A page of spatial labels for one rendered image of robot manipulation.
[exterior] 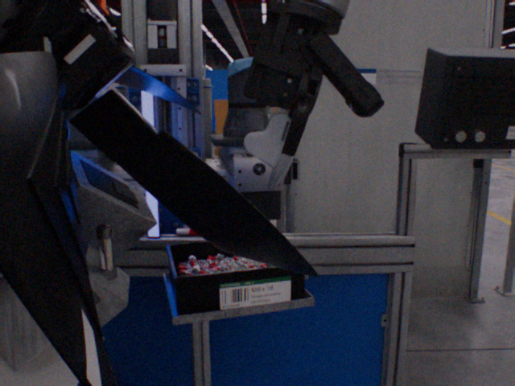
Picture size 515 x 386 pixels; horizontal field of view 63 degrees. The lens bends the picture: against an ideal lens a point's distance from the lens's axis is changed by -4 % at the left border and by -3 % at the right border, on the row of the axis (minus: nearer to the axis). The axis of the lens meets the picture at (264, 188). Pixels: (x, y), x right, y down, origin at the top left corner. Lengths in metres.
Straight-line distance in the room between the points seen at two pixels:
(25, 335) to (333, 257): 0.63
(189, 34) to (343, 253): 0.87
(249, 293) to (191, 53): 0.95
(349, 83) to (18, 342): 0.43
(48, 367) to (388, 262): 0.70
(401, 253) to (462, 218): 1.73
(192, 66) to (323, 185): 1.18
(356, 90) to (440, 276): 2.29
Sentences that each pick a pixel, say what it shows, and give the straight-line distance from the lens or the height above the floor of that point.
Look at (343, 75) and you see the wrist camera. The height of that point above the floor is 1.17.
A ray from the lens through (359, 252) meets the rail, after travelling 0.94.
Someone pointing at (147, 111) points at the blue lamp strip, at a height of 1.12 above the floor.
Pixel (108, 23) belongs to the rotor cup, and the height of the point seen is 1.22.
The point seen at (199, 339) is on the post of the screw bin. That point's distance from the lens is 0.80.
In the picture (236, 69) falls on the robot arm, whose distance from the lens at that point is 1.29.
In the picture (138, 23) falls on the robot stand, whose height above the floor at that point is 1.38.
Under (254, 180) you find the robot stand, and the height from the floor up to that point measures 0.93.
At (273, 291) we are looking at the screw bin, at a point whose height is 0.84.
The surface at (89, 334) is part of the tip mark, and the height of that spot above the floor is 1.04.
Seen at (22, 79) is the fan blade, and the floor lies 1.15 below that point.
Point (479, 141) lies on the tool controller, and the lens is 0.95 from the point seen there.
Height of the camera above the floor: 1.13
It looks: 11 degrees down
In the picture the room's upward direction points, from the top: straight up
